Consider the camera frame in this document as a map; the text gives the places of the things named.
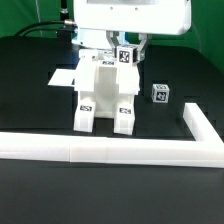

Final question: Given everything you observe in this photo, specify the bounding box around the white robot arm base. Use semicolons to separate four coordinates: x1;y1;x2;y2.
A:
72;28;126;50

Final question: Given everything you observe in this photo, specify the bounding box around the white chair seat block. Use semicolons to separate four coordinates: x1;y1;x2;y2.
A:
76;64;136;118

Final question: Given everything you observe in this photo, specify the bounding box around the black antenna post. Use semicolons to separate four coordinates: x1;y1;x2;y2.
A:
57;0;71;42

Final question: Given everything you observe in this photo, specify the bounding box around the white tagged cube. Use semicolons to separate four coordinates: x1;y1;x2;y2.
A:
116;44;137;66
151;84;170;103

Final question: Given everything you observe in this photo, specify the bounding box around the black cable bundle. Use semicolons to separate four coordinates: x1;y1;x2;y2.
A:
13;19;79;38

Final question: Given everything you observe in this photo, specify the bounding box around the white marker sheet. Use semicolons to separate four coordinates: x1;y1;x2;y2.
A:
48;69;76;87

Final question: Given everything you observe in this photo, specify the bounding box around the white chair back frame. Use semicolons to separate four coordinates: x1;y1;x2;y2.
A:
75;49;140;95

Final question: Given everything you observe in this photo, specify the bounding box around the white U-shaped fixture frame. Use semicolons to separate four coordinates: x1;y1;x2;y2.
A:
0;103;224;168

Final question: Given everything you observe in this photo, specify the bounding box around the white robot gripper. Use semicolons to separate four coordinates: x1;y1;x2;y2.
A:
73;0;191;61

